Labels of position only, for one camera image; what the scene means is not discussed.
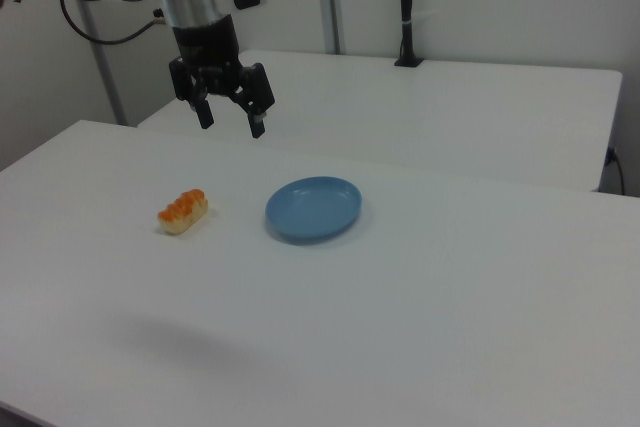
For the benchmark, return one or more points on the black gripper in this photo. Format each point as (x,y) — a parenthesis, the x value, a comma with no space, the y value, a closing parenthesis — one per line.
(207,47)

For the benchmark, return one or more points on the orange glazed bread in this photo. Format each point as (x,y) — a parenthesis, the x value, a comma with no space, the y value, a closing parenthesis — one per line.
(182,212)

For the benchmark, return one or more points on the blue plate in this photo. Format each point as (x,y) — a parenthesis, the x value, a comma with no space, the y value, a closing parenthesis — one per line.
(312,212)

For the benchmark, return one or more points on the white side table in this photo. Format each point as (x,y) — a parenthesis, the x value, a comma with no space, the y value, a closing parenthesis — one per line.
(450,112)

